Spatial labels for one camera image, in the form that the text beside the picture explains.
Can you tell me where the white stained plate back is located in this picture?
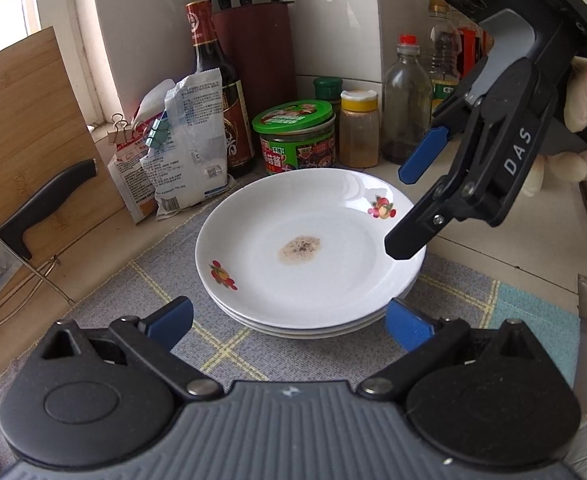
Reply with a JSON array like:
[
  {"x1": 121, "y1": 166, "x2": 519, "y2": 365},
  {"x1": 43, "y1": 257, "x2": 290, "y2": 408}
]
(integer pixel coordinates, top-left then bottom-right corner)
[{"x1": 194, "y1": 167, "x2": 428, "y2": 331}]

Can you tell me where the large white fruit plate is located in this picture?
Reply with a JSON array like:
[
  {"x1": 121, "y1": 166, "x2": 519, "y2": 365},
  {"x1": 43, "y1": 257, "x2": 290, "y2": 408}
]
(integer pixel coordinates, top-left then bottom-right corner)
[{"x1": 200, "y1": 260, "x2": 421, "y2": 330}]

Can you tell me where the right gloved hand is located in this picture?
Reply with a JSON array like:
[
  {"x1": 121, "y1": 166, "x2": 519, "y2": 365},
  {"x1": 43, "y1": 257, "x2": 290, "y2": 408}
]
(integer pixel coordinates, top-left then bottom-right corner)
[{"x1": 520, "y1": 55, "x2": 587, "y2": 198}]

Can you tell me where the clear red cap bottle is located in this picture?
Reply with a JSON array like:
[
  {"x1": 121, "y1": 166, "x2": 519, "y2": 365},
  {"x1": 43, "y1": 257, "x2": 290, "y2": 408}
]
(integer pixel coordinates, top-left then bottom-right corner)
[{"x1": 381, "y1": 35, "x2": 432, "y2": 165}]

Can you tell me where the red label sauce bottle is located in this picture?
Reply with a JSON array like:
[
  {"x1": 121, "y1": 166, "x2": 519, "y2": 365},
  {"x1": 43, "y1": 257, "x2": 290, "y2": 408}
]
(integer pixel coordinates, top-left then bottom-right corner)
[{"x1": 453, "y1": 10, "x2": 494, "y2": 78}]

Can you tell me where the grey green checked cloth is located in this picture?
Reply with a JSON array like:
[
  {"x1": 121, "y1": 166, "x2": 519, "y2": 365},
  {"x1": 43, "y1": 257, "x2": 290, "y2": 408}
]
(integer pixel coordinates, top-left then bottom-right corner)
[{"x1": 0, "y1": 194, "x2": 582, "y2": 476}]

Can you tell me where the yellow lid spice jar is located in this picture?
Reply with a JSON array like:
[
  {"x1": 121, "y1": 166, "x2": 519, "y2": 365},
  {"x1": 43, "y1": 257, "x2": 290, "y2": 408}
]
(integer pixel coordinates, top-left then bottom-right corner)
[{"x1": 339, "y1": 90, "x2": 380, "y2": 169}]

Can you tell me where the green cap small jar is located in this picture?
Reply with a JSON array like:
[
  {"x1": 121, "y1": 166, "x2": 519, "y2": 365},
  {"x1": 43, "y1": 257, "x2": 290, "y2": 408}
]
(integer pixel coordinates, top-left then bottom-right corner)
[{"x1": 313, "y1": 76, "x2": 343, "y2": 114}]

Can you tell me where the green lid sauce jar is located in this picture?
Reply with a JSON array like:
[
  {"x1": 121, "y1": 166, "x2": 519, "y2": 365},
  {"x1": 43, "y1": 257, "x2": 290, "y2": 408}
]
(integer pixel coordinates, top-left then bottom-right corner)
[{"x1": 251, "y1": 100, "x2": 336, "y2": 174}]

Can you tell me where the red white paper packet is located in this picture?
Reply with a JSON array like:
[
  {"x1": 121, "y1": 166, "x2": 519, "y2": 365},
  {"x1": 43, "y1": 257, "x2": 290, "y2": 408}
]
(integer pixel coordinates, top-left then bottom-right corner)
[{"x1": 107, "y1": 79, "x2": 175, "y2": 224}]

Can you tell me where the white seasoning bag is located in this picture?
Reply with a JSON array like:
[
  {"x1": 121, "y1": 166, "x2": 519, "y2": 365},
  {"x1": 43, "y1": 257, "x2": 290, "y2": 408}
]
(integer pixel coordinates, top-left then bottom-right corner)
[{"x1": 141, "y1": 68, "x2": 231, "y2": 220}]

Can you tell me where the dark red knife block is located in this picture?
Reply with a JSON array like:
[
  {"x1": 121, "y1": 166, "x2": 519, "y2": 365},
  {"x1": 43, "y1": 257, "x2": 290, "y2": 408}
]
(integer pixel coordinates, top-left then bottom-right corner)
[{"x1": 208, "y1": 0, "x2": 298, "y2": 117}]

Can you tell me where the dark soy sauce bottle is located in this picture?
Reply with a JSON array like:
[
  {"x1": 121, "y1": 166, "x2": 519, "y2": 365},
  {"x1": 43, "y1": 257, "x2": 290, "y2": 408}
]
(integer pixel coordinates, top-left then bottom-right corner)
[{"x1": 183, "y1": 0, "x2": 257, "y2": 179}]

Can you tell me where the bamboo cutting board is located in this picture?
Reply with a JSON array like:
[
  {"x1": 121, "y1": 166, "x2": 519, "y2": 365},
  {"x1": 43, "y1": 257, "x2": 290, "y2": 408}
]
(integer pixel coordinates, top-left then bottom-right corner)
[{"x1": 0, "y1": 28, "x2": 123, "y2": 266}]

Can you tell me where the metal wire board rack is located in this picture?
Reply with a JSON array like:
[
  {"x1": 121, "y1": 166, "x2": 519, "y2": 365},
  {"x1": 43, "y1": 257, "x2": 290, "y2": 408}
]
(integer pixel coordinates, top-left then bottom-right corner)
[{"x1": 0, "y1": 237, "x2": 77, "y2": 327}]

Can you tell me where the black handled kitchen knife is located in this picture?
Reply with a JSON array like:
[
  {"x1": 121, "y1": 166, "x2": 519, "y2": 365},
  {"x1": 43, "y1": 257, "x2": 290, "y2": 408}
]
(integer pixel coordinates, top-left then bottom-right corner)
[{"x1": 0, "y1": 159, "x2": 97, "y2": 292}]

